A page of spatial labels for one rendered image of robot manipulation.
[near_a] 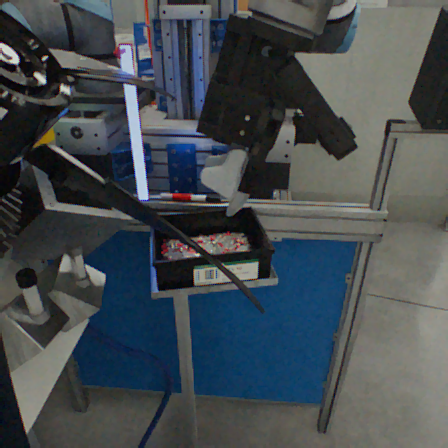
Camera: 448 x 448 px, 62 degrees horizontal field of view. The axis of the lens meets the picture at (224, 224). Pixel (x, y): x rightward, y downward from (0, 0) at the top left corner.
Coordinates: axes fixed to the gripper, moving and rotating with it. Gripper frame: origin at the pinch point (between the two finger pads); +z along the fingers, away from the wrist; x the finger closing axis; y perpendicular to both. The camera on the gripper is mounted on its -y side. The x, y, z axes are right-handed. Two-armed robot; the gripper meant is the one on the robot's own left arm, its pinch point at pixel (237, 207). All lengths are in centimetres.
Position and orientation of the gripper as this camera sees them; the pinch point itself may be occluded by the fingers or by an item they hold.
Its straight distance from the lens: 45.8
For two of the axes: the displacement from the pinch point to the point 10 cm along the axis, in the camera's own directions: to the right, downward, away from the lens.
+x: -0.9, 5.0, -8.6
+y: -9.5, -3.0, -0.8
